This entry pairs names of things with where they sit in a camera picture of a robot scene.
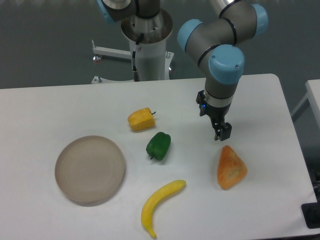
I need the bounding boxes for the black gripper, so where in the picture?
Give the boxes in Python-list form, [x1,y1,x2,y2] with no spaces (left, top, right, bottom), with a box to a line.
[196,90,232,141]

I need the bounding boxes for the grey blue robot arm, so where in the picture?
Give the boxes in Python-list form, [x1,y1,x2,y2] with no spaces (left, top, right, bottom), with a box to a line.
[97,0,269,141]

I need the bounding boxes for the green bell pepper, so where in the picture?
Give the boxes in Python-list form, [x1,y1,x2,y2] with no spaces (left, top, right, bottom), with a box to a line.
[146,132,171,161]

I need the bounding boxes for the yellow bell pepper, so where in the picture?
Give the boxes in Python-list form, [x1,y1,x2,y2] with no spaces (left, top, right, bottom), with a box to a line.
[127,107,157,131]

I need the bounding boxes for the orange triangular bread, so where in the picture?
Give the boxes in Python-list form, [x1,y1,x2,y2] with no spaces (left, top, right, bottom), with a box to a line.
[217,145,248,190]

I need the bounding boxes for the yellow banana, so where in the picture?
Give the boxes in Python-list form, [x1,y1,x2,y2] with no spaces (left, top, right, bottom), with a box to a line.
[140,179,187,239]

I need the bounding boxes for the white side table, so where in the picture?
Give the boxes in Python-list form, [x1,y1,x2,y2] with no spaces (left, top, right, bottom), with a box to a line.
[290,79,320,126]

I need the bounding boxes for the black device at table edge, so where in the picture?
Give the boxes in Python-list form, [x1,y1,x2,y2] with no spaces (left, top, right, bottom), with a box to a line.
[301,202,320,229]

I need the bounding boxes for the beige round plate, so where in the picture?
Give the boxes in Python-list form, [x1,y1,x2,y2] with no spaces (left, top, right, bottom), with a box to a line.
[54,135,126,207]

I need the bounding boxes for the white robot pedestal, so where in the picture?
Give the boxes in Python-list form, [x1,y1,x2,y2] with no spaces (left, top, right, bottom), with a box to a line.
[92,8,174,82]

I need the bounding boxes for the black cable on pedestal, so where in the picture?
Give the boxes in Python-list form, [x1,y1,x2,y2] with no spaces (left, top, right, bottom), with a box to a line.
[131,32,144,82]

